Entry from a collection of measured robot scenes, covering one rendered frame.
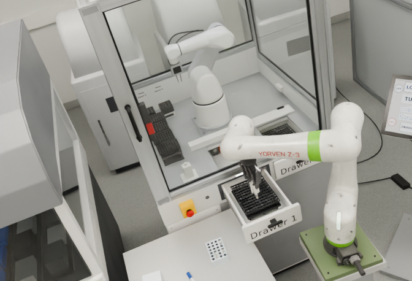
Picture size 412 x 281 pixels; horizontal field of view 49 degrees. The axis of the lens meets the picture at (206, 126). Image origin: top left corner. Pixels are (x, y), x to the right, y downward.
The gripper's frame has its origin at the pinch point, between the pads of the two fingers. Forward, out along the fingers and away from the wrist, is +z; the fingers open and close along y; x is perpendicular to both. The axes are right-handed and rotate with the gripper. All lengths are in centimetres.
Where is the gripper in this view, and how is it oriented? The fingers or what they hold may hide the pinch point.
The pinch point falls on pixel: (254, 186)
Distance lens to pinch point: 213.5
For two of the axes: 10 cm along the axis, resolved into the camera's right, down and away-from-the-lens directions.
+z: 2.2, 8.0, 5.6
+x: 7.2, -5.2, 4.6
